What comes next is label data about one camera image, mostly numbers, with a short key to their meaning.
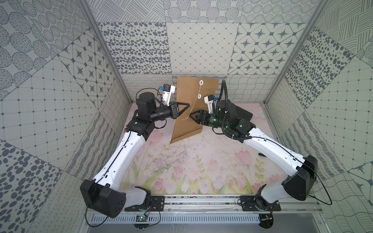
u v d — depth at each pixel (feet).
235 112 1.80
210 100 2.14
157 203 2.41
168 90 1.93
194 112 2.17
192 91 2.09
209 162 2.91
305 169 1.34
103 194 1.21
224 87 1.76
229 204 2.50
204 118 2.01
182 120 2.17
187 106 2.13
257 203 2.16
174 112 1.88
